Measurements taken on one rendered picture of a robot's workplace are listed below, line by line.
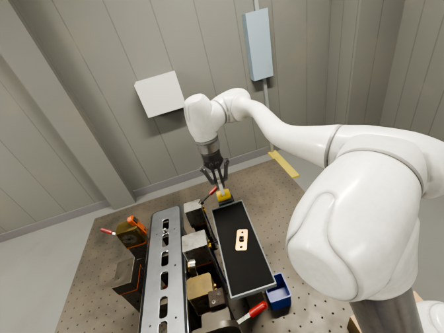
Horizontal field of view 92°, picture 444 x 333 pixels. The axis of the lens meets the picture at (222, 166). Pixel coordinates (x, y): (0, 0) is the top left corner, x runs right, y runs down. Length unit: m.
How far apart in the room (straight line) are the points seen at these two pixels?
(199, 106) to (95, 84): 2.10
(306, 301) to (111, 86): 2.52
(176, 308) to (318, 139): 0.76
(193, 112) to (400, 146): 0.55
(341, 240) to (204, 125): 0.58
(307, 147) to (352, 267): 0.28
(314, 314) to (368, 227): 0.92
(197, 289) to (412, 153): 0.71
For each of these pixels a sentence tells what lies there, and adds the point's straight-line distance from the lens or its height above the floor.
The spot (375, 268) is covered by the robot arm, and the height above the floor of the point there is 1.56.
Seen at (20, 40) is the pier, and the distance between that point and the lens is 2.75.
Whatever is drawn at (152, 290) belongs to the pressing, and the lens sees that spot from 1.03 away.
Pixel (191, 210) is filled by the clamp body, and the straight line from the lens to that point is 1.13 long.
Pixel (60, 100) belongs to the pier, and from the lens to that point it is 2.76.
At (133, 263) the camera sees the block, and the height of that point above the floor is 1.03.
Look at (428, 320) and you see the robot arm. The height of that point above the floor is 1.07.
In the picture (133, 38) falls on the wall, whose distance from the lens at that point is 2.64.
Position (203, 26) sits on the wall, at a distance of 2.66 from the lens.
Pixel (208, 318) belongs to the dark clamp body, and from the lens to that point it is 0.81.
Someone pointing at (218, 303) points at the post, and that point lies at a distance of 0.80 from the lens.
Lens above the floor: 1.82
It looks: 34 degrees down
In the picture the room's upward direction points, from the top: 15 degrees counter-clockwise
